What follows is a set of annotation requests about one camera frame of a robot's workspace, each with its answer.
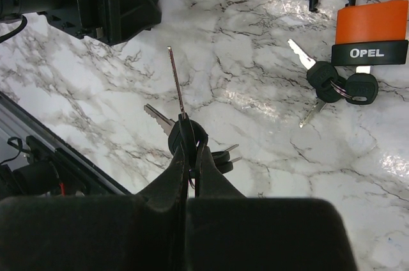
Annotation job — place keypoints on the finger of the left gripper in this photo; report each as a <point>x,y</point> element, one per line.
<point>116,21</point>

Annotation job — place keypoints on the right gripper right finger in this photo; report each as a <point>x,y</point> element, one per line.
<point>228,231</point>

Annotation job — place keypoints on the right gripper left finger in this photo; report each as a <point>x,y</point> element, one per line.
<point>143,231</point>

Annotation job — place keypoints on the black key bunch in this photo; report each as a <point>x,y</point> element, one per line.
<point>184,131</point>
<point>361,88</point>

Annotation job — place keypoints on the orange black padlock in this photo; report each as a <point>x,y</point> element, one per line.
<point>371,34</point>

